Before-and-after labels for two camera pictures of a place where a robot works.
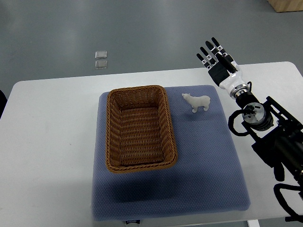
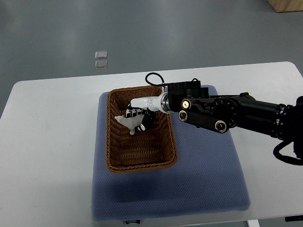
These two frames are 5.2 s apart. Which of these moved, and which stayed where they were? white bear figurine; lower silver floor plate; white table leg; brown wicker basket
Moved: white bear figurine
Stayed: white table leg; brown wicker basket; lower silver floor plate
